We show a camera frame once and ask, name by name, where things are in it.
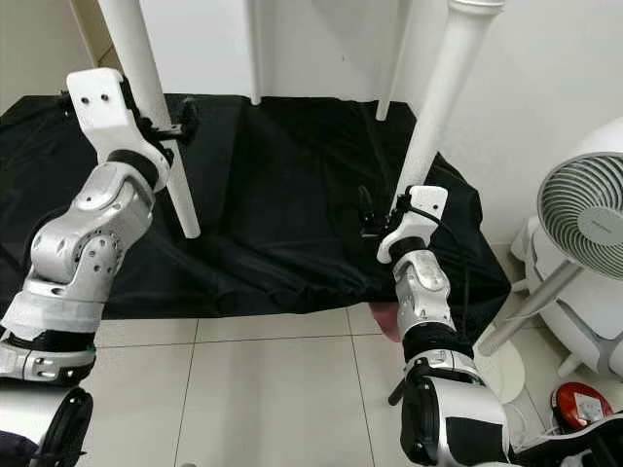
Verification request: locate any white plastic table leg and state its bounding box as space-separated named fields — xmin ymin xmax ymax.
xmin=375 ymin=0 xmax=415 ymax=122
xmin=97 ymin=0 xmax=201 ymax=239
xmin=394 ymin=0 xmax=507 ymax=210
xmin=246 ymin=0 xmax=264 ymax=105

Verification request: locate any black table cloth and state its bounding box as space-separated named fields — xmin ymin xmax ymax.
xmin=0 ymin=92 xmax=512 ymax=341

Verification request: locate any pink round cushion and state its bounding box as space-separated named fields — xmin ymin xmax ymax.
xmin=370 ymin=302 xmax=405 ymax=341

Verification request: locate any white round floor plate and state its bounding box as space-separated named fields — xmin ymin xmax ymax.
xmin=482 ymin=341 xmax=529 ymax=405

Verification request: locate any white electric fan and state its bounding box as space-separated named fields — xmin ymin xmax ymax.
xmin=511 ymin=117 xmax=623 ymax=380

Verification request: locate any red round object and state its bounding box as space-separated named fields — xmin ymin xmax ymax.
xmin=553 ymin=381 xmax=614 ymax=429

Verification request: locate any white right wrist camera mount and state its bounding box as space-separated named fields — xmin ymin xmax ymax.
xmin=377 ymin=185 xmax=449 ymax=264

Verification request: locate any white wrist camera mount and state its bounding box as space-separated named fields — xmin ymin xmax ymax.
xmin=66 ymin=68 xmax=168 ymax=181
xmin=377 ymin=185 xmax=449 ymax=264

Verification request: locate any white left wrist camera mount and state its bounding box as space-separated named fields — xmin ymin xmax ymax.
xmin=66 ymin=68 xmax=168 ymax=181

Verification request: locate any white door frame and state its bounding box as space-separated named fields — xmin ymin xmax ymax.
xmin=70 ymin=0 xmax=118 ymax=69

